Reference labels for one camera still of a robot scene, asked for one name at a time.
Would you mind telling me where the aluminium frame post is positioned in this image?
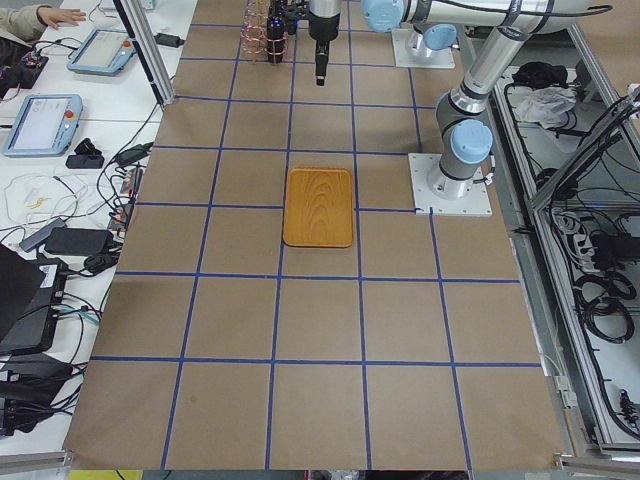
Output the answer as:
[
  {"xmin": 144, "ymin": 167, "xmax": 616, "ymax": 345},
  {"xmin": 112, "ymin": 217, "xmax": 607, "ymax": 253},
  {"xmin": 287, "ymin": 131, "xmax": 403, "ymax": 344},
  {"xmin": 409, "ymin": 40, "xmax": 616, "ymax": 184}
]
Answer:
[{"xmin": 114, "ymin": 0, "xmax": 175, "ymax": 107}]

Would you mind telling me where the wooden tray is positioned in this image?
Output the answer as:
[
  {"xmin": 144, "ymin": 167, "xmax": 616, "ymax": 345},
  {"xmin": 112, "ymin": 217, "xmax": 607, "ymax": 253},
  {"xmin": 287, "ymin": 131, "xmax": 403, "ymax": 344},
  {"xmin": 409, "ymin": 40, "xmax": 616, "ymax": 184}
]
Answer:
[{"xmin": 283, "ymin": 167, "xmax": 354, "ymax": 248}]

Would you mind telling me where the blue teach pendant upper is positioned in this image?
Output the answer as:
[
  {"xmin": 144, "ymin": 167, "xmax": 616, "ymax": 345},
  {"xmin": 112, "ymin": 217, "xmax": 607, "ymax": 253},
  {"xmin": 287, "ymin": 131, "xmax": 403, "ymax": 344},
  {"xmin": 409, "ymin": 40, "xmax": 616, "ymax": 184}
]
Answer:
[{"xmin": 67, "ymin": 29, "xmax": 135, "ymax": 76}]

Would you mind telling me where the white crumpled cloth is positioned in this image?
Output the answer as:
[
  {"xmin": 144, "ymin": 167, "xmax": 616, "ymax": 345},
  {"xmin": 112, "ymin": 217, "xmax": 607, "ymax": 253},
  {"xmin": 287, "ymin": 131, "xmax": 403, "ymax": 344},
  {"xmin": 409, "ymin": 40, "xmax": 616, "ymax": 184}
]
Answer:
[{"xmin": 514, "ymin": 87, "xmax": 576, "ymax": 128}]

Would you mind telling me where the blue teach pendant lower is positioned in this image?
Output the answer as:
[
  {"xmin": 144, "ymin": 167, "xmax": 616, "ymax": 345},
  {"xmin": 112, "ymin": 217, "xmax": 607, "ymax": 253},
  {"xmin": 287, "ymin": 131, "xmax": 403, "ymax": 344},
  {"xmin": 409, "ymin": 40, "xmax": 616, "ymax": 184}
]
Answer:
[{"xmin": 3, "ymin": 94, "xmax": 83, "ymax": 158}]

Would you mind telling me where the blue teach pendant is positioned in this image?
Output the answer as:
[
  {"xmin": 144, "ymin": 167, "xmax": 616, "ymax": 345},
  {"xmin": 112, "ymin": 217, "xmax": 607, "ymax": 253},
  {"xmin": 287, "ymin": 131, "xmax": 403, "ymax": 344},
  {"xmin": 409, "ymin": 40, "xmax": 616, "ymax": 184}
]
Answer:
[
  {"xmin": 3, "ymin": 94, "xmax": 83, "ymax": 158},
  {"xmin": 67, "ymin": 29, "xmax": 135, "ymax": 76}
]

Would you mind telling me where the small black stand device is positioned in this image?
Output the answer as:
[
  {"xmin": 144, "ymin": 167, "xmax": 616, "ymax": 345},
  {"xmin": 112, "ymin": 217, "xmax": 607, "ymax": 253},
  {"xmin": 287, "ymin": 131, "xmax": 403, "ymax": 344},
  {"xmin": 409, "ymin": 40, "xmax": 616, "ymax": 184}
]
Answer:
[{"xmin": 65, "ymin": 138, "xmax": 104, "ymax": 169}]

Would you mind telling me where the copper wire bottle basket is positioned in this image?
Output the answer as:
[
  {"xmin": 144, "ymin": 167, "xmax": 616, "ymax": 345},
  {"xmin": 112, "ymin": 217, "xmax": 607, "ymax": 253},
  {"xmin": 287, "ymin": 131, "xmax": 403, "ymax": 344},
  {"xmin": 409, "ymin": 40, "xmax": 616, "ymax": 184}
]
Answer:
[{"xmin": 241, "ymin": 1, "xmax": 270, "ymax": 63}]

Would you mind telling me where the black power adapter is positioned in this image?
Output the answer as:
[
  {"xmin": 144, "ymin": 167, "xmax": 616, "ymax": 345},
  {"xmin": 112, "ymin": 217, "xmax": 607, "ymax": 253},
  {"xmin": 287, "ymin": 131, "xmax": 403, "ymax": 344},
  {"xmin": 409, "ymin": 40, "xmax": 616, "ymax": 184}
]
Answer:
[{"xmin": 44, "ymin": 227, "xmax": 113, "ymax": 256}]

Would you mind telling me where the dark wine bottle in basket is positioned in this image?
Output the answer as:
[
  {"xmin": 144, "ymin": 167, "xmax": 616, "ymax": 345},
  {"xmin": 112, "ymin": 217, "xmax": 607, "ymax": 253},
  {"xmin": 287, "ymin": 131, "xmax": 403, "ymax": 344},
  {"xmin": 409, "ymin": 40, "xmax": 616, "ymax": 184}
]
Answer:
[{"xmin": 266, "ymin": 0, "xmax": 288, "ymax": 64}]

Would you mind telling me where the black power brick on desk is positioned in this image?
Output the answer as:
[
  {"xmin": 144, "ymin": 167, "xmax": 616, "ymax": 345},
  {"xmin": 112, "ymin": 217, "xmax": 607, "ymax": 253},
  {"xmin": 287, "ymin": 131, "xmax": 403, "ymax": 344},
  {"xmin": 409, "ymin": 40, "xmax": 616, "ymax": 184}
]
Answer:
[{"xmin": 154, "ymin": 33, "xmax": 185, "ymax": 48}]

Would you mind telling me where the black laptop computer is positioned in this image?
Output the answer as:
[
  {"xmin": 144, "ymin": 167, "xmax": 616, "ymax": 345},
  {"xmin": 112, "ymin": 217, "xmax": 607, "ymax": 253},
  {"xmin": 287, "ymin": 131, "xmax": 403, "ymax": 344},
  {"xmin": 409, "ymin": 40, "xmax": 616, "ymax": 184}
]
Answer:
[{"xmin": 1, "ymin": 246, "xmax": 67, "ymax": 356}]

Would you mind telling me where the person hand on desk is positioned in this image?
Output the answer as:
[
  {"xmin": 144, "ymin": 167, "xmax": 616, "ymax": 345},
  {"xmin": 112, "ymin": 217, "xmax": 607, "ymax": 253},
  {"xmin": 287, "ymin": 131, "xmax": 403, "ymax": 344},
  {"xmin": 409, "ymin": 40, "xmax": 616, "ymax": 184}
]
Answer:
[{"xmin": 37, "ymin": 6, "xmax": 87, "ymax": 29}]

